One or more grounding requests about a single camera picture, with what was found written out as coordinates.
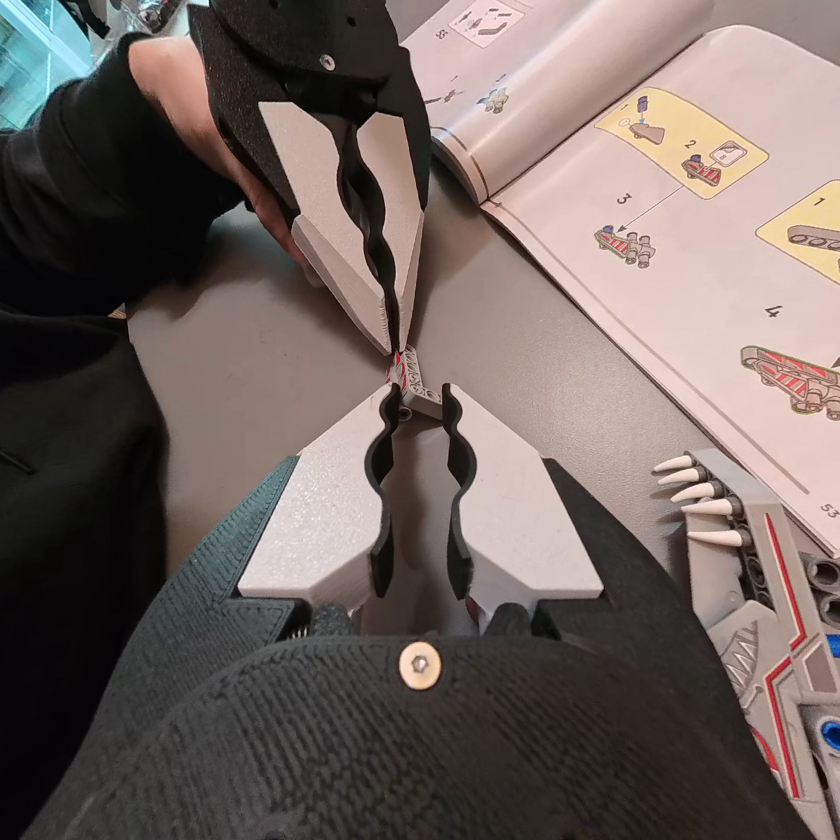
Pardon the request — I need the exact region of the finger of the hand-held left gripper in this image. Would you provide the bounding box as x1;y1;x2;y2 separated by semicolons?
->
258;100;401;357
354;112;426;350

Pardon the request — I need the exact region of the building instruction booklet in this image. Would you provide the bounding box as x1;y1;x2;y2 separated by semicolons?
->
399;0;840;559

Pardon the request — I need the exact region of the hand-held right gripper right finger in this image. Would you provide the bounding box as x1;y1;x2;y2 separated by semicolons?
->
440;382;605;618

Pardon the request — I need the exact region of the person's left hand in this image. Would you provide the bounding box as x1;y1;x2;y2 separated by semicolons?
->
126;39;309;271

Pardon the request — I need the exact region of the small grey toy brick piece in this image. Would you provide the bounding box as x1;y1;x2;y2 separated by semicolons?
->
386;343;445;422

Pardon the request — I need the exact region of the person's black hoodie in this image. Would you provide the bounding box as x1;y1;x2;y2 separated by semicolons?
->
0;308;168;837

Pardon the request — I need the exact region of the grey toy model with teeth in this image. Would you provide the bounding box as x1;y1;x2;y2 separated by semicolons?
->
653;448;840;840

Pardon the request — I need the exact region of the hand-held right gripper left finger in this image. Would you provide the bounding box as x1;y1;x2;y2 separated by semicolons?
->
236;382;403;618

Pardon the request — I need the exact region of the grey desk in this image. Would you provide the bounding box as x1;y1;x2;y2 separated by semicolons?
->
121;147;821;592

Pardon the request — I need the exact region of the person's left forearm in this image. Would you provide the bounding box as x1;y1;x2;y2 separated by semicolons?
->
0;33;247;316

